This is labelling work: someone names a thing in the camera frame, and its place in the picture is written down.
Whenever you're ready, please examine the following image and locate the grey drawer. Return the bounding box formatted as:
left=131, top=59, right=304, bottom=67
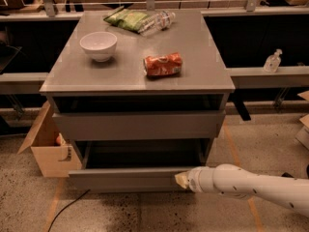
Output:
left=53, top=111, right=225, bottom=141
left=69, top=138, right=211, bottom=193

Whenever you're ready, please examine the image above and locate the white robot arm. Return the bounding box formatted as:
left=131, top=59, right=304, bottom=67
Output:
left=175, top=164, right=309, bottom=217

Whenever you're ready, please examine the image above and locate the grey drawer cabinet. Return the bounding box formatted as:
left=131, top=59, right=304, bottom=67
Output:
left=39, top=9, right=236, bottom=166

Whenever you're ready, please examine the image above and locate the black chair wheel base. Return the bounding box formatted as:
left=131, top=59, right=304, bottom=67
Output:
left=281, top=164, right=309, bottom=179

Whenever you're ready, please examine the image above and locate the crushed orange soda can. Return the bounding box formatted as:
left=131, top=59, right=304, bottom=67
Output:
left=143, top=52, right=183, bottom=77

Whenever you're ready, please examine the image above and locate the cardboard box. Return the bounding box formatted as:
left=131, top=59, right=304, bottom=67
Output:
left=18, top=101, right=82, bottom=178

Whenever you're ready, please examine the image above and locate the clear sanitizer pump bottle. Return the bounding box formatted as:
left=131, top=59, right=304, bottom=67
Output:
left=264, top=48, right=282, bottom=73

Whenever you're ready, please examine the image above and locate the white bowl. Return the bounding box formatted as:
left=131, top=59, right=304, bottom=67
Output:
left=79, top=32, right=118, bottom=62

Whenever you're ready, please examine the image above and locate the clear plastic water bottle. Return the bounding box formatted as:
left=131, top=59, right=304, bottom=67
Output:
left=138, top=11, right=176, bottom=37

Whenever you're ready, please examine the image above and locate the green chip bag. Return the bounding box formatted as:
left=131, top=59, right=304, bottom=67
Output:
left=103, top=6, right=148, bottom=32

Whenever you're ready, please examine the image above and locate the black floor cable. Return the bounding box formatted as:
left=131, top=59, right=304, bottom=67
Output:
left=47, top=188, right=91, bottom=232

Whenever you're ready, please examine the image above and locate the grey metal rail frame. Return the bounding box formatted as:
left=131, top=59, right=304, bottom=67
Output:
left=0, top=0, right=309, bottom=94

